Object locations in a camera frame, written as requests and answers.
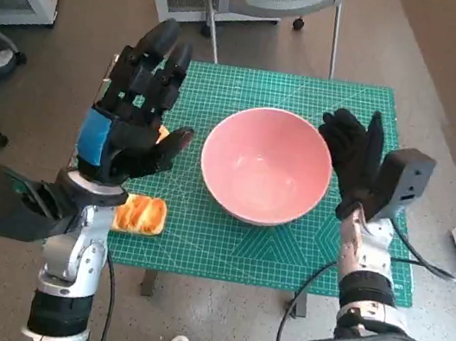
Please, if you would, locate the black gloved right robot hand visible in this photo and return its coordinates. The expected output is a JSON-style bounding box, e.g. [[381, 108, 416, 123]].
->
[[304, 102, 392, 225]]

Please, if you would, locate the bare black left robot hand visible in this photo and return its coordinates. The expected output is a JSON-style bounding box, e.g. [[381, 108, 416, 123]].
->
[[70, 6, 212, 197]]

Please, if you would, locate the round toy bread bun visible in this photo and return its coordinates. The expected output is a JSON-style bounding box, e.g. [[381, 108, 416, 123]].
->
[[155, 123, 174, 145]]

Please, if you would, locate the rectangular toy bread loaf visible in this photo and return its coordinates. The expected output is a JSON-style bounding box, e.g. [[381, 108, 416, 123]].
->
[[111, 190, 170, 239]]

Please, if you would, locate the pink bowl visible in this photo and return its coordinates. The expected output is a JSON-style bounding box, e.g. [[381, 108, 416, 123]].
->
[[191, 97, 343, 237]]

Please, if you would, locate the green cutting mat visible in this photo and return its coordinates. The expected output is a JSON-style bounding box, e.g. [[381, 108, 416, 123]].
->
[[57, 38, 447, 315]]

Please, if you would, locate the grey metal table leg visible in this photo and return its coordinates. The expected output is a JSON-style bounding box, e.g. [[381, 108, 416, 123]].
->
[[286, 292, 311, 320], [140, 268, 160, 298]]

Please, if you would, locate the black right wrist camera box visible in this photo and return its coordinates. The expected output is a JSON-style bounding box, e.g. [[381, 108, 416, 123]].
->
[[361, 142, 440, 233]]

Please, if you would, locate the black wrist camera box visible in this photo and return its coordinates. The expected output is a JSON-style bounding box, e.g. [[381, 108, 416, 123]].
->
[[0, 165, 79, 249], [361, 142, 440, 233]]

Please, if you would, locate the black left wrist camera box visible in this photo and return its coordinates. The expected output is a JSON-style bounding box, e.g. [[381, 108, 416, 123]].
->
[[0, 165, 79, 249]]

